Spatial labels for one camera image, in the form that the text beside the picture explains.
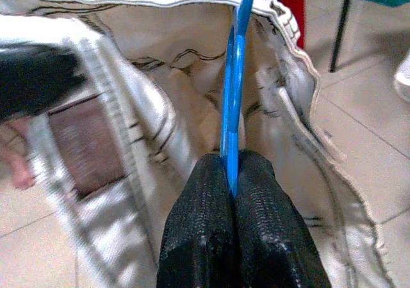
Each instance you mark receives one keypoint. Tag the cream denim pants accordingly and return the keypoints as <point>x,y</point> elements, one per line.
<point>160,28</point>

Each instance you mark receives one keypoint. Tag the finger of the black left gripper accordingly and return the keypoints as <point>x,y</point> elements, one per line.
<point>35,76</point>

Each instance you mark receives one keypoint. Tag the black clothes rack chrome rail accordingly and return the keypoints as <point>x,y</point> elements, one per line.
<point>342,22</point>

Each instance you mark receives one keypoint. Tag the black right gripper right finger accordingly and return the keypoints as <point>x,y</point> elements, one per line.
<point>272,236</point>

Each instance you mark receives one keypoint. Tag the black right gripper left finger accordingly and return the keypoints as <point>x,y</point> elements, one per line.
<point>201,230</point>

